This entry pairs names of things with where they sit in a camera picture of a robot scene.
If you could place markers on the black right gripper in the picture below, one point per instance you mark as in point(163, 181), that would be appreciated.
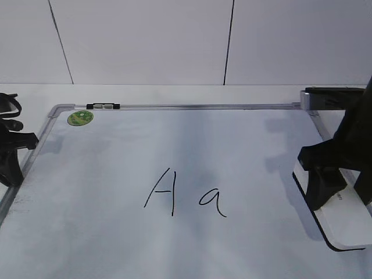
point(352, 140)

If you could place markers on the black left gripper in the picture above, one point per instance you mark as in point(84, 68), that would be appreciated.
point(11, 174)

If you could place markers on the white eraser with black felt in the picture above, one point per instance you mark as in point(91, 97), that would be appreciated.
point(344, 221)

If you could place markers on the green round magnet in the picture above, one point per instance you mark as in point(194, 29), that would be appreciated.
point(80, 118)

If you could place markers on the black board hanger clip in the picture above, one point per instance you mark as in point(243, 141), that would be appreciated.
point(110, 106)

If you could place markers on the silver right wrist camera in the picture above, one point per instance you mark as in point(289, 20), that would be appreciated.
point(329, 98)

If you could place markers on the white board with grey frame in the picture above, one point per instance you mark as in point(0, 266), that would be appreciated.
point(171, 194)

